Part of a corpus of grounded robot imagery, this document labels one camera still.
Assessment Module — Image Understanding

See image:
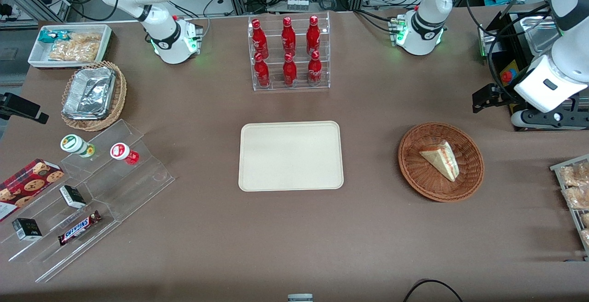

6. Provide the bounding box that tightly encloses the aluminium foil container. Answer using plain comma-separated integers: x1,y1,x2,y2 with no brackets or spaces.
62,66,117,121

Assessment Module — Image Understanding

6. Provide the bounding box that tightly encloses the small black box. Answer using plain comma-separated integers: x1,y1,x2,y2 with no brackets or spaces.
12,217,43,241
59,185,87,209

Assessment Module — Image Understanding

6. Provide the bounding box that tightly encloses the round brown wicker basket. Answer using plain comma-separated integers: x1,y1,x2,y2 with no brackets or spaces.
398,122,485,203

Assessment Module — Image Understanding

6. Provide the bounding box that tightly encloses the clear bag of crackers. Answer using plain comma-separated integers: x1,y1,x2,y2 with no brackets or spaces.
48,32,103,62

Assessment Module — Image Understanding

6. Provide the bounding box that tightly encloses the black food warmer appliance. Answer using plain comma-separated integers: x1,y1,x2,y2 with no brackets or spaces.
478,0,589,133

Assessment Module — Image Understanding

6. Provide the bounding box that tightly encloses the snickers chocolate bar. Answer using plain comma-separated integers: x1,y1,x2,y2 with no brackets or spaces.
58,210,102,247

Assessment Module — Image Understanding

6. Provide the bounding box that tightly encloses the steel warmer pan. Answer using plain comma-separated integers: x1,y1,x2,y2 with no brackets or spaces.
519,15,563,58

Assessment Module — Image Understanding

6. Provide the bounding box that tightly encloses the red cola bottle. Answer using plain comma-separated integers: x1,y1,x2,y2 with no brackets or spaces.
281,17,297,57
307,51,323,85
254,52,271,88
251,19,269,58
306,15,321,56
283,52,298,87

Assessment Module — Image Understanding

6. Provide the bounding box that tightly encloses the beige rectangular tray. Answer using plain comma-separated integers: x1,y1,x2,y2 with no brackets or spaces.
238,121,345,192

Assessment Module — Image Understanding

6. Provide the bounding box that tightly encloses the red cookie box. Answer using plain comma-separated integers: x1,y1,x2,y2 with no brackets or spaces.
0,158,65,222

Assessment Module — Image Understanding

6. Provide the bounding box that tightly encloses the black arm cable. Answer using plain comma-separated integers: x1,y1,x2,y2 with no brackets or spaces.
465,0,564,105

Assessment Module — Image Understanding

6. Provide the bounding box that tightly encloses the red lid small jar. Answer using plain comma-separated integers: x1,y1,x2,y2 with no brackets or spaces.
110,142,140,166

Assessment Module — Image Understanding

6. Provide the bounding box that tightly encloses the oval brown wicker basket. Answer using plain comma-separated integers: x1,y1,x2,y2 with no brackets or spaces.
60,61,127,132

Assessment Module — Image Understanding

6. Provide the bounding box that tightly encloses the clear acrylic tiered stand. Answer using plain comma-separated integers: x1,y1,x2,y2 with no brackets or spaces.
0,118,176,284

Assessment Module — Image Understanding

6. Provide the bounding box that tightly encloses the green lid small jar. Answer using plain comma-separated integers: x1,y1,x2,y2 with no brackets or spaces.
60,134,96,158

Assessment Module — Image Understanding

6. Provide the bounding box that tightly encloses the clear acrylic bottle rack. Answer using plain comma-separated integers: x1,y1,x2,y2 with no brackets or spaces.
248,11,331,92

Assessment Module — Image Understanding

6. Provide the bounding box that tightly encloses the black table cable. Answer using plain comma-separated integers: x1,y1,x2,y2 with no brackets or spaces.
403,279,464,302

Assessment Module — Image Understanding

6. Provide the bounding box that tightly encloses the white rectangular snack bin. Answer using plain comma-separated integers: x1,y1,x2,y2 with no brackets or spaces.
28,24,114,70

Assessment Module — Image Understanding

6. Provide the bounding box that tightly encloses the tray of packaged snacks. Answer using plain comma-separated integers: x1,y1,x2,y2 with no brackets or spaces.
549,154,589,262

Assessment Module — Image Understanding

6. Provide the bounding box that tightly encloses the triangular sandwich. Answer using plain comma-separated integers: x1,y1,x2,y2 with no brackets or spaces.
419,140,460,183

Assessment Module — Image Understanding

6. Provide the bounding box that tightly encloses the clear bag of snacks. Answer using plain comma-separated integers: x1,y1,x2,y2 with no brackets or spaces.
559,162,589,188
562,186,589,210

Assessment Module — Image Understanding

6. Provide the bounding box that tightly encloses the teal snack packet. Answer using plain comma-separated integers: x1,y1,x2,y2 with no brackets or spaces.
38,29,70,44

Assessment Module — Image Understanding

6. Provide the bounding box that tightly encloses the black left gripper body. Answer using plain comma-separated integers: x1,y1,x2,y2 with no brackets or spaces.
496,86,520,110

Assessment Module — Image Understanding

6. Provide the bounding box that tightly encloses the black clamp mount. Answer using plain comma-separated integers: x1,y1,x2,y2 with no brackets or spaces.
0,92,50,125

